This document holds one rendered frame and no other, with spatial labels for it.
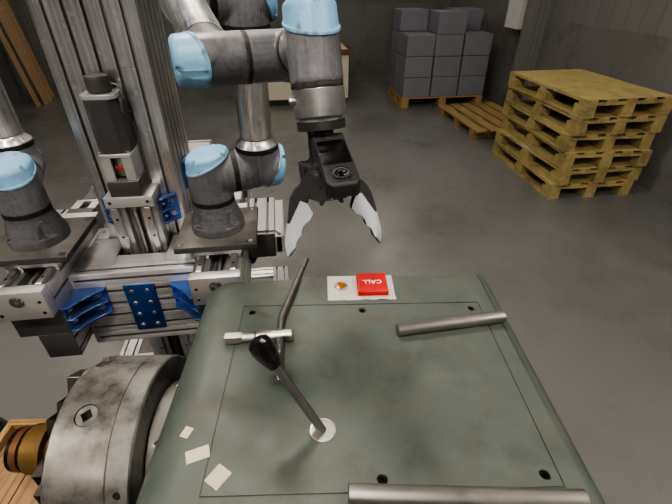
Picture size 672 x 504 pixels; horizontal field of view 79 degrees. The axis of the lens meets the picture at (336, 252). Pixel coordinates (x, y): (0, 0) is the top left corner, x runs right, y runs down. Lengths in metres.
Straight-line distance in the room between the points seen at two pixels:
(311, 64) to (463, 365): 0.51
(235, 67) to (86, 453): 0.60
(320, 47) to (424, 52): 6.41
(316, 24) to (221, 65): 0.16
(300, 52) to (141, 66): 0.74
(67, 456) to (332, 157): 0.57
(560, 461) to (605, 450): 1.73
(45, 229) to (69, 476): 0.77
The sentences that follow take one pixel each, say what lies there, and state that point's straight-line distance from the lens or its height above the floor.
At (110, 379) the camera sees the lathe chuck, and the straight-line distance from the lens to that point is 0.78.
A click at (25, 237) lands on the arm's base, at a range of 1.36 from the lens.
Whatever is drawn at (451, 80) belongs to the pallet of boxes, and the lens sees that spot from 7.22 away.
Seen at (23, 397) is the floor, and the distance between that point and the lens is 2.72.
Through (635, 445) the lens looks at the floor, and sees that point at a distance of 2.48.
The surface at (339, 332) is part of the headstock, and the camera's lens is 0.74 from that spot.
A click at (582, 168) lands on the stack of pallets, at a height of 0.31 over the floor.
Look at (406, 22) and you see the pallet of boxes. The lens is 7.31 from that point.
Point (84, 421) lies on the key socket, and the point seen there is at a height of 1.22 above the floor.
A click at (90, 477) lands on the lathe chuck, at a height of 1.19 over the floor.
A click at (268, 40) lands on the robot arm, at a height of 1.70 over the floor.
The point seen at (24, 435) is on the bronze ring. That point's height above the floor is 1.11.
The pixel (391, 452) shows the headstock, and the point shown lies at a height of 1.25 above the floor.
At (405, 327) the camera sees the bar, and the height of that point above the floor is 1.28.
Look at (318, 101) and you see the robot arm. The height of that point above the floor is 1.64.
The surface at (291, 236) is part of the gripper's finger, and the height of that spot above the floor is 1.45.
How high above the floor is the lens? 1.78
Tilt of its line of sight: 34 degrees down
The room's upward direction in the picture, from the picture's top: straight up
